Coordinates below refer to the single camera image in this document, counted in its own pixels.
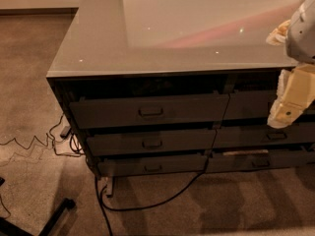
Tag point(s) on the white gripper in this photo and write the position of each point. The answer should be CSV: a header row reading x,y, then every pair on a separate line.
x,y
302,33

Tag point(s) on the grey drawer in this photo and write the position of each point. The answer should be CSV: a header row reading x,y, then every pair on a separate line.
x,y
162,141
258,159
137,111
249,104
152,165
263,135

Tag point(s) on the grey drawer cabinet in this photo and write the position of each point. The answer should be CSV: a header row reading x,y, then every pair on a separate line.
x,y
147,48

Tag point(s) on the black power adapter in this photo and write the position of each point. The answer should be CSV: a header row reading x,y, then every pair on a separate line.
x,y
65,132

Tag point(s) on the black stand leg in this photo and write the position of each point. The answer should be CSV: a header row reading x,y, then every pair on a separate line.
x,y
9,229

